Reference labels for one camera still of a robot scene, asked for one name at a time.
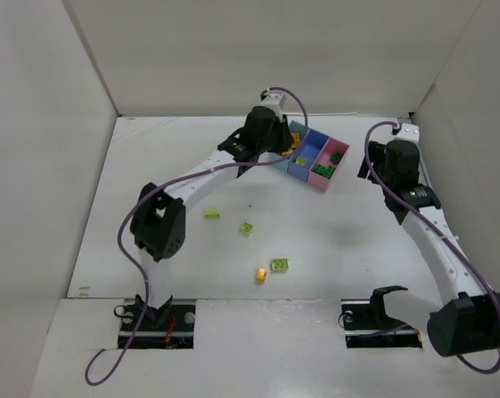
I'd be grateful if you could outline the yellow rounded lego brick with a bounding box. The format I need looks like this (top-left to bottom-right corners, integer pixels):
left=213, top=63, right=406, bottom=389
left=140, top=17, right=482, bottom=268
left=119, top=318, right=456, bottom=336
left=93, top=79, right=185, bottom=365
left=291, top=133, right=300, bottom=150

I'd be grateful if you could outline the green numbered lego cube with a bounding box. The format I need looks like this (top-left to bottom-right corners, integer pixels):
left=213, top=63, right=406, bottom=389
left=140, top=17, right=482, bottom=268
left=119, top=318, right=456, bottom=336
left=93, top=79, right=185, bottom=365
left=330, top=153, right=342, bottom=165

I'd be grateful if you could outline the green lego plate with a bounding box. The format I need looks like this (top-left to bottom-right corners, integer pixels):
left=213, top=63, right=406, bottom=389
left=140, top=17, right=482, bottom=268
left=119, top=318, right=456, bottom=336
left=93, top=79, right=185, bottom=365
left=313, top=164, right=327, bottom=176

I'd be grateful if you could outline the dark green lego brick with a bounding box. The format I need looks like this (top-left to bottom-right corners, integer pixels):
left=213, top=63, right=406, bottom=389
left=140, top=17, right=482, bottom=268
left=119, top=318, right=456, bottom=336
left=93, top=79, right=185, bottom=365
left=323, top=166, right=336, bottom=179

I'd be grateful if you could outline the light green small lego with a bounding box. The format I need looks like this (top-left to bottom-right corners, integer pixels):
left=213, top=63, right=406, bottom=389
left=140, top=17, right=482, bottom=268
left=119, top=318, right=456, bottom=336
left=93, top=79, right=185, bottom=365
left=240, top=221, right=255, bottom=236

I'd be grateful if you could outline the light green curved lego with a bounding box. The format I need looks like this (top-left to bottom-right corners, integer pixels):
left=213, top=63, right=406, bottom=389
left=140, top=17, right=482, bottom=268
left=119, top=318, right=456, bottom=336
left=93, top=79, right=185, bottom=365
left=203, top=208, right=221, bottom=220

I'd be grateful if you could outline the light green studded lego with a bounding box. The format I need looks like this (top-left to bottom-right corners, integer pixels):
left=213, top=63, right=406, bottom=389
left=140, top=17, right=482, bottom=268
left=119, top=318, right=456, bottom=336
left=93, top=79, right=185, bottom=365
left=270, top=258, right=289, bottom=273

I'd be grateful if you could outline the orange small lego brick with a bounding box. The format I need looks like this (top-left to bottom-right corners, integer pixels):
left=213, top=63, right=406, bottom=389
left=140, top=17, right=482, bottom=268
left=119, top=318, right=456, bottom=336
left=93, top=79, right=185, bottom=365
left=255, top=268, right=267, bottom=284

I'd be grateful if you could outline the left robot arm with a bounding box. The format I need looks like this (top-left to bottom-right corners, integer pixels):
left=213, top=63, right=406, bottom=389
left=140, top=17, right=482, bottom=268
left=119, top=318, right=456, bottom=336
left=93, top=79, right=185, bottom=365
left=130, top=105, right=294, bottom=263

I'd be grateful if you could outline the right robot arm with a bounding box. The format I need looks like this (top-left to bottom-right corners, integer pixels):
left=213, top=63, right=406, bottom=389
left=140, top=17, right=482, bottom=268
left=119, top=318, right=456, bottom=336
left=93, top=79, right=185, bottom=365
left=358, top=139, right=500, bottom=361

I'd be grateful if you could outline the light blue container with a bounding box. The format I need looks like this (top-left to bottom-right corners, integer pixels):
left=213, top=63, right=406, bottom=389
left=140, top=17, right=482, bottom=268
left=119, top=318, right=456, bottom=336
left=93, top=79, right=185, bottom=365
left=267, top=120, right=309, bottom=172

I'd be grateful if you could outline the purple blue container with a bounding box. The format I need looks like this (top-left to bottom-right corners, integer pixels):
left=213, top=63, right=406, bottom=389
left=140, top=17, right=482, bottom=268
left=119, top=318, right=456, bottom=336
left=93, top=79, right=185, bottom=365
left=288, top=129, right=330, bottom=182

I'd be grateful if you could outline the pink container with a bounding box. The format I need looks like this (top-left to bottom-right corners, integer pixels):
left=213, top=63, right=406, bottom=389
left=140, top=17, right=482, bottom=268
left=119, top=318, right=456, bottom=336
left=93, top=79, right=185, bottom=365
left=307, top=138, right=350, bottom=192

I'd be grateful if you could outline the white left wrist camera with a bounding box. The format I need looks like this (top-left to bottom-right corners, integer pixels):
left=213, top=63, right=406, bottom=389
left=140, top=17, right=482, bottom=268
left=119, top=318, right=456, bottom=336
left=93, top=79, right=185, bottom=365
left=260, top=90, right=286, bottom=120

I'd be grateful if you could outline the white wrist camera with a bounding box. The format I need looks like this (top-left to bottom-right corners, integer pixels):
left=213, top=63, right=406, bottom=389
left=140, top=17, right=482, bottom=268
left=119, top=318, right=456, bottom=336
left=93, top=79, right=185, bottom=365
left=391, top=123, right=420, bottom=145
left=260, top=90, right=286, bottom=120

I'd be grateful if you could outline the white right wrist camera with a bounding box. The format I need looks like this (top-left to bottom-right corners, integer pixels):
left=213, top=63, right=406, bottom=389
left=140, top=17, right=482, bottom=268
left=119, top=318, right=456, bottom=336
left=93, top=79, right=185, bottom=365
left=391, top=123, right=420, bottom=145

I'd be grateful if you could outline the aluminium rail right side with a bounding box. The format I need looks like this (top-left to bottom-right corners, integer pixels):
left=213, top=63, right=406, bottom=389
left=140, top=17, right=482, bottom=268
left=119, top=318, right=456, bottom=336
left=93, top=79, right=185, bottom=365
left=398, top=119, right=431, bottom=186

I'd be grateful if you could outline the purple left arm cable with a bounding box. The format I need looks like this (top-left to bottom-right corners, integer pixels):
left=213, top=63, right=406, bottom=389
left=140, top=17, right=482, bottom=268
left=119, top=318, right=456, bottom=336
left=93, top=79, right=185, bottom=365
left=85, top=86, right=309, bottom=386

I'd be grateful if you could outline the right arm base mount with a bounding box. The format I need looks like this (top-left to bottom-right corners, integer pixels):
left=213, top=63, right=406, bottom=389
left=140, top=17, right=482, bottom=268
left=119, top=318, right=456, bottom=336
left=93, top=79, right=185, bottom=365
left=337, top=285, right=423, bottom=349

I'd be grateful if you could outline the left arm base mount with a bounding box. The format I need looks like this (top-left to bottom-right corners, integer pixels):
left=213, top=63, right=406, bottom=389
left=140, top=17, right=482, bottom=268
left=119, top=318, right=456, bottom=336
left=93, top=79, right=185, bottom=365
left=114, top=294, right=197, bottom=350

